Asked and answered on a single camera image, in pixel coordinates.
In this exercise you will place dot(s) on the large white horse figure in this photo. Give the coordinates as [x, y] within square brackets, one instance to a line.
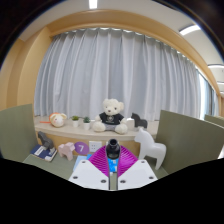
[148, 146]

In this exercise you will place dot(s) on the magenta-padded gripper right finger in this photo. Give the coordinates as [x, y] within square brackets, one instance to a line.
[138, 173]

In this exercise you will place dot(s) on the pink horse figure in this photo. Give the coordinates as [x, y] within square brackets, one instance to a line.
[66, 150]

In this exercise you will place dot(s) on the purple round number disc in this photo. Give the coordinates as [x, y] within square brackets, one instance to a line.
[81, 148]

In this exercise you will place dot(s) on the dark blue book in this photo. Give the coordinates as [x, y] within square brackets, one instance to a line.
[41, 152]

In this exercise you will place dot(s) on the white pleated curtain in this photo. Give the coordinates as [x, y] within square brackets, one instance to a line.
[116, 66]

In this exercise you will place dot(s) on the ceiling lights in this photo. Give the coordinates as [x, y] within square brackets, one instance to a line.
[93, 4]

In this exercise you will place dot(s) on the green partition panel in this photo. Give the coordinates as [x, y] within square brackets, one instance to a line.
[215, 120]
[190, 143]
[16, 133]

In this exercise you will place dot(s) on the small black horse figure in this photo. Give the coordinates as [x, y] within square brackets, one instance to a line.
[138, 121]

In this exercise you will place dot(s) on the small potted plant, white pot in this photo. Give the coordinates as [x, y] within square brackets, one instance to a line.
[75, 123]
[86, 125]

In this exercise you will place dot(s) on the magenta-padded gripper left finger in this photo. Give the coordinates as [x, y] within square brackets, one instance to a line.
[87, 173]

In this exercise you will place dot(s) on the white wall socket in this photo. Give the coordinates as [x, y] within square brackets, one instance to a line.
[95, 146]

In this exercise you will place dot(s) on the cream teddy bear, black shirt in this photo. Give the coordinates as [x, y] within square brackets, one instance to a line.
[111, 108]

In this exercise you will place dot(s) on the light wooden ledge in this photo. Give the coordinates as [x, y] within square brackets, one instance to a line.
[66, 131]

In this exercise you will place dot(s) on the dark grey horse figure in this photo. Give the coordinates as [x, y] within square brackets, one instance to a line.
[46, 140]

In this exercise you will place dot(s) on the light blue book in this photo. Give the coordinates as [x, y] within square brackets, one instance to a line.
[80, 161]

